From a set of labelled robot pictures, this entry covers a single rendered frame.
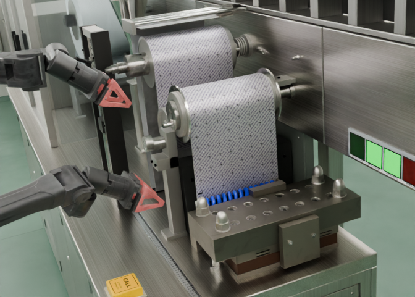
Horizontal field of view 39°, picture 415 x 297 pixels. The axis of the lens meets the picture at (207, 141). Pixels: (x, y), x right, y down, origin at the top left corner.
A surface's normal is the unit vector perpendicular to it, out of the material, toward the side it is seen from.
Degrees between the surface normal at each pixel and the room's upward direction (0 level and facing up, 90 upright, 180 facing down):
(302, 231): 90
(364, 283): 90
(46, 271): 0
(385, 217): 0
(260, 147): 90
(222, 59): 92
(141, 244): 0
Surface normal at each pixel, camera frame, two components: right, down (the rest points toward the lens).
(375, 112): -0.91, 0.22
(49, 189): 0.33, -0.70
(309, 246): 0.39, 0.29
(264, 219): -0.09, -0.93
